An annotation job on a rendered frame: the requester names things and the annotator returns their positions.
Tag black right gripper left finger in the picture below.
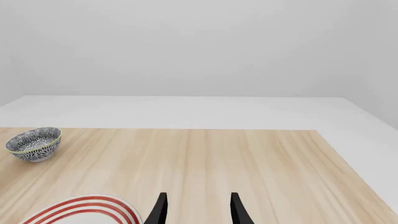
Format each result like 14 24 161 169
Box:
144 192 169 224

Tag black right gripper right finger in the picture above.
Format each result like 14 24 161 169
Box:
230 192 256 224

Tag white plate with red rings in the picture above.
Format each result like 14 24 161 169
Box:
17 194 142 224

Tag black white patterned bowl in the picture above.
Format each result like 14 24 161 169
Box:
4 127 63 163

